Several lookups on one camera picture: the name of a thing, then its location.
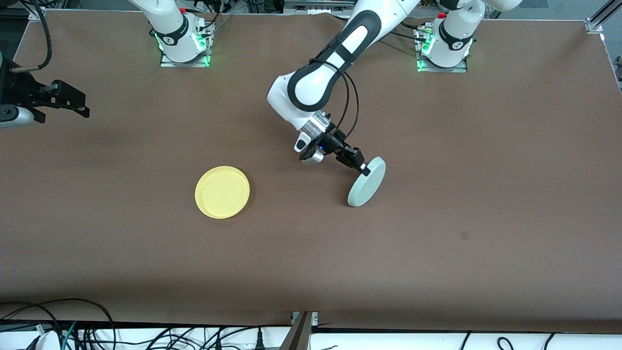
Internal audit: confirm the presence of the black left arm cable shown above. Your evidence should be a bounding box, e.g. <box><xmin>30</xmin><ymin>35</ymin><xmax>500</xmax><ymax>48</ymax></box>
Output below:
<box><xmin>308</xmin><ymin>57</ymin><xmax>361</xmax><ymax>142</ymax></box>

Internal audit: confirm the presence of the long looping black cable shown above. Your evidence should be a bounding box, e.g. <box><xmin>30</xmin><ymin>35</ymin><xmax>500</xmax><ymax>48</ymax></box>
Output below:
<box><xmin>0</xmin><ymin>298</ymin><xmax>116</xmax><ymax>350</ymax></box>

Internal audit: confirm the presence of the yellow plate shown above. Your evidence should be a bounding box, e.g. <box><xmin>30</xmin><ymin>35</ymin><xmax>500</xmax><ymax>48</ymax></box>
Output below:
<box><xmin>195</xmin><ymin>166</ymin><xmax>251</xmax><ymax>219</ymax></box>

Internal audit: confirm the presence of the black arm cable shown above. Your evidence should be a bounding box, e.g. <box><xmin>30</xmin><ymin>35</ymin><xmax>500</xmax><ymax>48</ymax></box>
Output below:
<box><xmin>308</xmin><ymin>57</ymin><xmax>361</xmax><ymax>142</ymax></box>
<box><xmin>10</xmin><ymin>0</ymin><xmax>53</xmax><ymax>73</ymax></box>

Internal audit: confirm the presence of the pale green plate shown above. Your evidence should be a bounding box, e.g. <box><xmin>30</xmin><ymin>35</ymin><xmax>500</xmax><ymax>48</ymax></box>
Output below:
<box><xmin>347</xmin><ymin>157</ymin><xmax>387</xmax><ymax>208</ymax></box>

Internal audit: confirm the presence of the brown table cover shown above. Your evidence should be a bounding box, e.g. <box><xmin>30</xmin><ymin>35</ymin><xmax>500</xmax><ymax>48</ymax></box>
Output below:
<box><xmin>0</xmin><ymin>10</ymin><xmax>622</xmax><ymax>329</ymax></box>

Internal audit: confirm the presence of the silver metal rail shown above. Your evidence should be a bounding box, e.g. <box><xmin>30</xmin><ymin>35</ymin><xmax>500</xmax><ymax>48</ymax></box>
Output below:
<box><xmin>283</xmin><ymin>0</ymin><xmax>356</xmax><ymax>16</ymax></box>

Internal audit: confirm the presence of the aluminium profile bar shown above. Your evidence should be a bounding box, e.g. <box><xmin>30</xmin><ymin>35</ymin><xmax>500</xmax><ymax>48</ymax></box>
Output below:
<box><xmin>279</xmin><ymin>311</ymin><xmax>319</xmax><ymax>350</ymax></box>

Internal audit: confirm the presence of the teal cable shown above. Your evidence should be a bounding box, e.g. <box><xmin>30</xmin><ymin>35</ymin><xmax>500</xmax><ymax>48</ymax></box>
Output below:
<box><xmin>60</xmin><ymin>321</ymin><xmax>78</xmax><ymax>350</ymax></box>

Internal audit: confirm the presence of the white plastic device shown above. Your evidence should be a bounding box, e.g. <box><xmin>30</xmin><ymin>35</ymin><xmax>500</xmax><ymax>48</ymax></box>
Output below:
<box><xmin>28</xmin><ymin>331</ymin><xmax>62</xmax><ymax>350</ymax></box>

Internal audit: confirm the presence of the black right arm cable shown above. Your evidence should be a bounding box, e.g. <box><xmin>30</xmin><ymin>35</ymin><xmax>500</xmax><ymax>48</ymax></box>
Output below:
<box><xmin>10</xmin><ymin>0</ymin><xmax>53</xmax><ymax>73</ymax></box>

